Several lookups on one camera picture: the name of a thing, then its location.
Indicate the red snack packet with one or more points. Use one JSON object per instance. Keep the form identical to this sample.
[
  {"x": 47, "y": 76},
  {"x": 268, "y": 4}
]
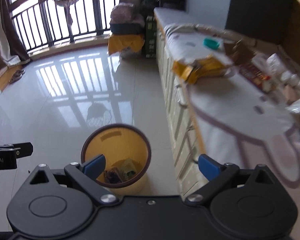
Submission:
[{"x": 257, "y": 77}]

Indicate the patterned bed sheet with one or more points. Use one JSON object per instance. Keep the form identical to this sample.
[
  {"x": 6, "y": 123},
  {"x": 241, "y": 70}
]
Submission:
[{"x": 237, "y": 123}]

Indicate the green cardboard box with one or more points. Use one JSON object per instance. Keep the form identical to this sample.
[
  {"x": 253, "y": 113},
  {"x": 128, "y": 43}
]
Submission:
[{"x": 150, "y": 37}]

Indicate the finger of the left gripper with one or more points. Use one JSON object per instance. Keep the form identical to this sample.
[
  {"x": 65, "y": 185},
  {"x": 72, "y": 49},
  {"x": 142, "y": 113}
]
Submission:
[{"x": 22, "y": 150}]

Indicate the brown cardboard piece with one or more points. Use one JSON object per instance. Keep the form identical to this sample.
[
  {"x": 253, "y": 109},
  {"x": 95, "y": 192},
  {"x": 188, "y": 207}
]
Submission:
[{"x": 238, "y": 52}]

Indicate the crumpled white plastic bag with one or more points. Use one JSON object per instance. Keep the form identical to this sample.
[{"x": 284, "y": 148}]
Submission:
[{"x": 283, "y": 72}]

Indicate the yellow cloth covered box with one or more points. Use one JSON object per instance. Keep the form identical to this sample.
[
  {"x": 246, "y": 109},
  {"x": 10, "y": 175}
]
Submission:
[{"x": 126, "y": 45}]

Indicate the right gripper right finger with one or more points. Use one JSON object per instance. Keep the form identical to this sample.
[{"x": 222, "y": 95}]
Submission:
[{"x": 218, "y": 176}]

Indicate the yellow trash bin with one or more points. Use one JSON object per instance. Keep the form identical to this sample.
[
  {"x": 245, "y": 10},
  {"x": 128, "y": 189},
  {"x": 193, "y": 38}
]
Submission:
[{"x": 127, "y": 154}]

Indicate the white drawer cabinet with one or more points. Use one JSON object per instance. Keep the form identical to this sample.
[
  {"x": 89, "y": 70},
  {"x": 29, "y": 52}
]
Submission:
[{"x": 183, "y": 136}]

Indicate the black balcony railing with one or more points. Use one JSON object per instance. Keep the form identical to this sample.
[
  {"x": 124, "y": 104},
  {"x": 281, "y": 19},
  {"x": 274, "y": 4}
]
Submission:
[{"x": 43, "y": 23}]

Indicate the pair of slippers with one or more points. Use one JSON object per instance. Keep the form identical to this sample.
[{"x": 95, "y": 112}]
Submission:
[{"x": 17, "y": 76}]

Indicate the brown curtain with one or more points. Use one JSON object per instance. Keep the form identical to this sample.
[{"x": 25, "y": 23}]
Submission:
[{"x": 12, "y": 51}]

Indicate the yellow snack bag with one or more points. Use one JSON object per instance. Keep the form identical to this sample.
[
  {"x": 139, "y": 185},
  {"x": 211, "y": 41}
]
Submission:
[{"x": 207, "y": 67}]

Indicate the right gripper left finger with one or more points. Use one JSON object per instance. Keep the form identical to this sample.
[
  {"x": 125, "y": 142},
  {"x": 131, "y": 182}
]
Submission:
[{"x": 83, "y": 177}]

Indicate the teal round lid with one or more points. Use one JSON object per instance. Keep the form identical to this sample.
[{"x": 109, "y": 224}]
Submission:
[{"x": 211, "y": 43}]

